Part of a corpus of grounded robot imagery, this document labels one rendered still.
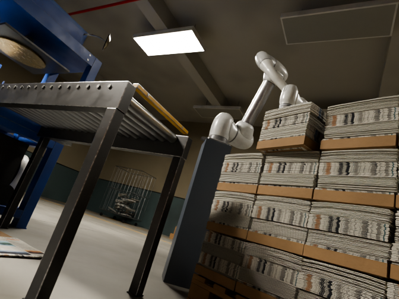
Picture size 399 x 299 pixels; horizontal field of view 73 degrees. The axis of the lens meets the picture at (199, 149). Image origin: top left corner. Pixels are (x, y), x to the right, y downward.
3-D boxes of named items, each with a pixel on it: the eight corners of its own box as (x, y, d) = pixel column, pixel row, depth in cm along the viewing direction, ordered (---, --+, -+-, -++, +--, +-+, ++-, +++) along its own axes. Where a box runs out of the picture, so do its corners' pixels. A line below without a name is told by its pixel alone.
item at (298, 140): (274, 159, 153) (275, 152, 154) (322, 157, 129) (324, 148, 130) (255, 148, 144) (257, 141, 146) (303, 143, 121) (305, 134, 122)
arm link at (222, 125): (203, 136, 214) (211, 111, 220) (221, 145, 223) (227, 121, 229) (217, 133, 200) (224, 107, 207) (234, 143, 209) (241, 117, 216)
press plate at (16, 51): (68, 73, 233) (70, 70, 234) (3, 25, 188) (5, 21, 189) (32, 75, 260) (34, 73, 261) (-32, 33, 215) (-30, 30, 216)
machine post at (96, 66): (26, 229, 210) (103, 63, 254) (15, 227, 202) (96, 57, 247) (20, 226, 214) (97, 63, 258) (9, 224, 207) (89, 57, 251)
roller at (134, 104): (178, 142, 147) (178, 134, 150) (120, 95, 109) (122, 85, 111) (170, 145, 149) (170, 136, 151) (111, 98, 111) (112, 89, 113)
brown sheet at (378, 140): (352, 177, 143) (353, 169, 144) (422, 180, 121) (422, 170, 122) (319, 149, 122) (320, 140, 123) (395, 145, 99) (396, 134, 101)
